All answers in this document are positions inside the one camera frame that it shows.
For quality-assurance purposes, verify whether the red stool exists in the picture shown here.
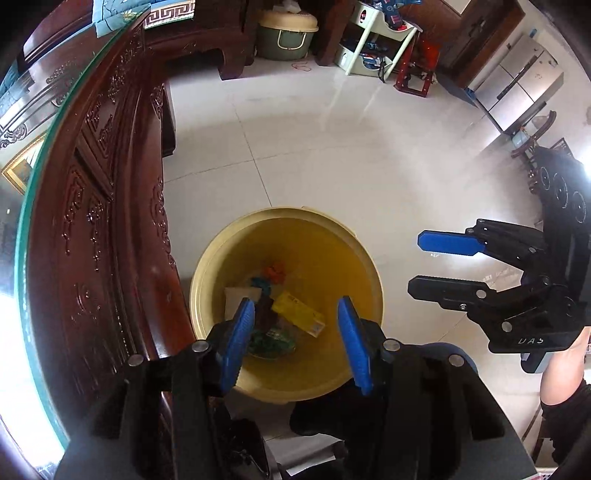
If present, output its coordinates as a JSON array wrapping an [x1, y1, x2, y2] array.
[[394, 34, 440, 98]]

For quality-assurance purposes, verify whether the yellow round trash bin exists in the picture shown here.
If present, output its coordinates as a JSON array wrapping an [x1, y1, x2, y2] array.
[[189, 208, 385, 404]]

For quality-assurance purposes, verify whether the carved wooden coffee table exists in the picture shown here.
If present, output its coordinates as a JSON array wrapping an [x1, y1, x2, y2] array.
[[1, 6, 238, 479]]

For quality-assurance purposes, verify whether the yellow drink carton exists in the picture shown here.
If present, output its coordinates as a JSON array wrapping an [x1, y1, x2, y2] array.
[[271, 291, 325, 338]]

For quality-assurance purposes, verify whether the silver refrigerator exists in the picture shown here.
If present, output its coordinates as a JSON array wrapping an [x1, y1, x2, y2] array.
[[475, 35, 564, 134]]

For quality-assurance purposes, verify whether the person's right forearm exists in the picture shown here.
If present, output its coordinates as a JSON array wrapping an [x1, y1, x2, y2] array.
[[540, 326, 590, 465]]

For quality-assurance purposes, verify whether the green bucket with beige lid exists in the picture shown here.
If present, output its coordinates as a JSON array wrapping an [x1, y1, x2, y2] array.
[[256, 10, 318, 61]]

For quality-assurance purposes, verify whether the white shelf rack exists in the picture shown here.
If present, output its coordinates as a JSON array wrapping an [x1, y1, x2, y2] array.
[[334, 1, 422, 83]]

